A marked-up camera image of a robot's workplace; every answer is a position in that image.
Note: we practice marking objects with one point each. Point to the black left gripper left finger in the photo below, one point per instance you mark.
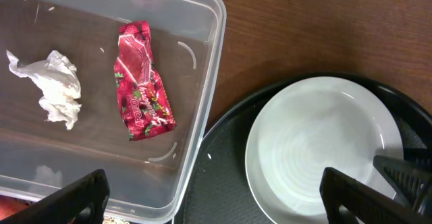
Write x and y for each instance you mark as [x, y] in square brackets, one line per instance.
[82, 202]

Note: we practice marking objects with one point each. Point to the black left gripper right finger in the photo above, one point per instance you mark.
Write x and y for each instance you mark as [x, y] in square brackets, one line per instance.
[346, 200]

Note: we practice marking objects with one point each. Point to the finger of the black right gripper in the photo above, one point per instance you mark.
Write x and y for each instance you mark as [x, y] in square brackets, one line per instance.
[411, 178]

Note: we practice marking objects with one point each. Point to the red snack wrapper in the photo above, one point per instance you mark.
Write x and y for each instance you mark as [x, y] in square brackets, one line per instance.
[142, 99]

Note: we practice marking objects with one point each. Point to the white napkin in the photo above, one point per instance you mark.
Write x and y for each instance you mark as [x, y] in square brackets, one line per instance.
[56, 77]

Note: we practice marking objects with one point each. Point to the orange carrot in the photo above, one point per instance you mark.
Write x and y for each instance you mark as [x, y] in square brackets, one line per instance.
[10, 206]

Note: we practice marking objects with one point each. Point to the light blue plate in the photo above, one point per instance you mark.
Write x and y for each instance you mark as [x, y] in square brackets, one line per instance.
[310, 125]

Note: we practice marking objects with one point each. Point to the round black tray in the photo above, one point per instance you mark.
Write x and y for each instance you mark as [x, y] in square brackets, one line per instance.
[218, 191]

